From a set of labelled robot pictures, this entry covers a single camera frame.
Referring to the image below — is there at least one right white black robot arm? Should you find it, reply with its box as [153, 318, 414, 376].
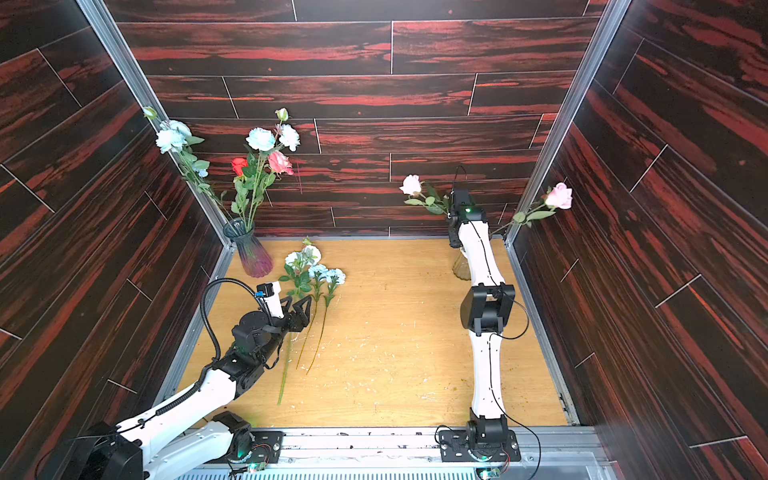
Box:
[448, 189, 515, 453]

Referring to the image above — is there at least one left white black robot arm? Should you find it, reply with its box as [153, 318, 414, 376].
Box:
[62, 296, 312, 479]

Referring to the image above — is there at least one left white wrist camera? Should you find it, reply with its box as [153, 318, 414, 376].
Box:
[255, 282, 284, 318]

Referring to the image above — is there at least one clear glass vase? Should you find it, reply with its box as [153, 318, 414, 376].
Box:
[452, 249, 471, 281]

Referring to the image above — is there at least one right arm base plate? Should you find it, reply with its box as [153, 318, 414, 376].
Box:
[434, 425, 522, 463]

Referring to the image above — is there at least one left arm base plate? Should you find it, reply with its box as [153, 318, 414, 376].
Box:
[224, 430, 284, 464]

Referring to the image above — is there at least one light blue carnation stem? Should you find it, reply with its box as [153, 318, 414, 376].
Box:
[318, 268, 346, 343]
[295, 263, 330, 370]

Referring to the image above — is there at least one aluminium front rail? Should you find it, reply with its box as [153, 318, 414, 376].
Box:
[179, 427, 619, 480]

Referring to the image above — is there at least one red pink white rose bouquet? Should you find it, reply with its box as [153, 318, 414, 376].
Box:
[231, 108, 300, 233]

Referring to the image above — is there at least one blue white flower spray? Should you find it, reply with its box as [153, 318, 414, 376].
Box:
[277, 237, 323, 406]

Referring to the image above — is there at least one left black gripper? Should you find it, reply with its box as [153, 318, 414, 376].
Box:
[253, 295, 311, 367]

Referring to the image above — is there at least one white flower spray far left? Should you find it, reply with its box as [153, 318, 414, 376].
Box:
[142, 106, 232, 220]

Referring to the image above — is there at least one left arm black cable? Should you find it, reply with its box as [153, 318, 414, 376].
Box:
[32, 277, 265, 480]

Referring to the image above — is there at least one pink rose stem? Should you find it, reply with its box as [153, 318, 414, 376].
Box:
[399, 175, 451, 217]
[492, 182, 573, 234]

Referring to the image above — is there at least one purple glass vase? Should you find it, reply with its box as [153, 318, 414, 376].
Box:
[223, 218, 273, 278]

